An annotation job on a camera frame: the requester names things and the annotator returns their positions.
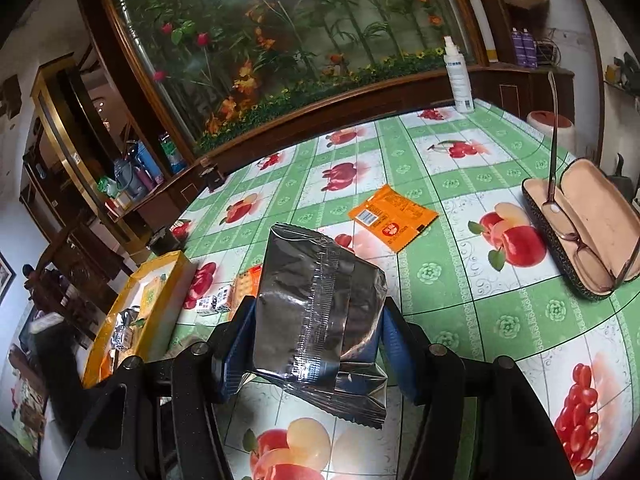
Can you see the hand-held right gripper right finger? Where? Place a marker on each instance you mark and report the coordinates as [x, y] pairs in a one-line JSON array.
[[400, 360]]

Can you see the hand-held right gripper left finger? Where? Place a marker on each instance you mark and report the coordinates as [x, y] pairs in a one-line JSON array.
[[235, 355]]

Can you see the small white dotted packet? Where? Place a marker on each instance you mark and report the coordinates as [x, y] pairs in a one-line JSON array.
[[225, 299], [206, 306]]

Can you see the large orange cracker packet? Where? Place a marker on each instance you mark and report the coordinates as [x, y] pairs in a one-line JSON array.
[[247, 285]]

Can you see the yellow cardboard tray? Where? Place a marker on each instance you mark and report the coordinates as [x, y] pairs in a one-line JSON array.
[[172, 290]]

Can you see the silver foil snack packet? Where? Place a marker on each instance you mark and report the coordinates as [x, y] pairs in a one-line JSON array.
[[310, 300]]

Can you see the plain orange packet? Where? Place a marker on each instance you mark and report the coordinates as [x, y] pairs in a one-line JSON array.
[[106, 365]]

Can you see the orange packet white label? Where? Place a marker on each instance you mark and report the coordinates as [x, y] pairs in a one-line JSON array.
[[395, 217]]

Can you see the green fruit print tablecloth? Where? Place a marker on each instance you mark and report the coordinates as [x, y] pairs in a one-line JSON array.
[[450, 310]]

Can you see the yellow green snack packet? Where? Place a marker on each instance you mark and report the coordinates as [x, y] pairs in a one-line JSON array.
[[152, 295]]

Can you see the crumpled silver packet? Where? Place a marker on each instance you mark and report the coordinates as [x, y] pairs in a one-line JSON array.
[[122, 320]]

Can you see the black round container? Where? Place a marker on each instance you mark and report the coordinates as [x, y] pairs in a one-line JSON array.
[[165, 242]]

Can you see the small dark wooden box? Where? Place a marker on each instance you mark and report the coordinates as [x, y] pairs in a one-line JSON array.
[[212, 177]]

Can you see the carved wooden chair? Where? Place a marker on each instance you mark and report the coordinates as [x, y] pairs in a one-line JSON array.
[[80, 265]]

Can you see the small cardboard box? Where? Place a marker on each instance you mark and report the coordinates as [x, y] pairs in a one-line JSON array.
[[119, 202]]

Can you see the small pink bottle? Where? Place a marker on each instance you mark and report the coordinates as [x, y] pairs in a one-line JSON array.
[[145, 180]]

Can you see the grey blue kettle thermos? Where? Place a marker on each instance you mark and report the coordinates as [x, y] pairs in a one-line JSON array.
[[127, 180]]

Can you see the clear plastic water bottle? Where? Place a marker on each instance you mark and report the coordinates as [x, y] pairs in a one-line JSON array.
[[174, 155]]

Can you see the green plastic bag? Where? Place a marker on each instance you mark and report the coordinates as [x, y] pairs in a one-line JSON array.
[[107, 186]]

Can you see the blue thermos flask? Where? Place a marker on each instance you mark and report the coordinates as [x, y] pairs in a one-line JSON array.
[[149, 160]]

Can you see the dark thermos flask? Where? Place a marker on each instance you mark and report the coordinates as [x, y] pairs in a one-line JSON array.
[[131, 152]]

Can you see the brown glasses case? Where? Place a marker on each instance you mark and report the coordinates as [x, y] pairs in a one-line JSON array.
[[595, 195]]

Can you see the white pink round bin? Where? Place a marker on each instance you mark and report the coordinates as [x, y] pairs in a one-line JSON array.
[[547, 122]]

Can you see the white spray bottle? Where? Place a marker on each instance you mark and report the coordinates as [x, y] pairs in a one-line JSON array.
[[460, 80]]

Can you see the gold framed glass partition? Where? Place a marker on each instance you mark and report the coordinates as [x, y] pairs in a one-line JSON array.
[[50, 110]]

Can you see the glass flower display cabinet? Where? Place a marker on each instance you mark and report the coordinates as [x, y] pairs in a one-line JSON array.
[[300, 35]]

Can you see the purple bottle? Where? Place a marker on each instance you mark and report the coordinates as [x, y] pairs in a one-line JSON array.
[[531, 49], [517, 47]]

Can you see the brown frame eyeglasses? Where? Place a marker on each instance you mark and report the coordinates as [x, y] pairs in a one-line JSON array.
[[595, 270]]

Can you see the framed wall painting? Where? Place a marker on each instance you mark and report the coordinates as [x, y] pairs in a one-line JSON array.
[[5, 280]]

